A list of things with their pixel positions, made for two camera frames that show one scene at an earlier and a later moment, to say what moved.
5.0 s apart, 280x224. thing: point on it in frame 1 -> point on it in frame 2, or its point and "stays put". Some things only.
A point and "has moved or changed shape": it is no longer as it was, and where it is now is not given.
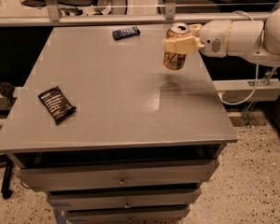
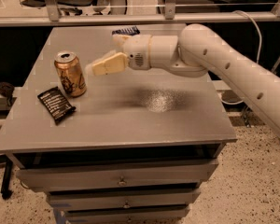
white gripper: x=214 y=38 -> x=137 y=54
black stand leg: x=6 y=190 stays put
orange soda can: x=175 y=61 has moved or changed shape
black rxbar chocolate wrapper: x=57 y=104 stays put
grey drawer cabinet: x=112 y=135 stays put
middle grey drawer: x=124 y=199 stays put
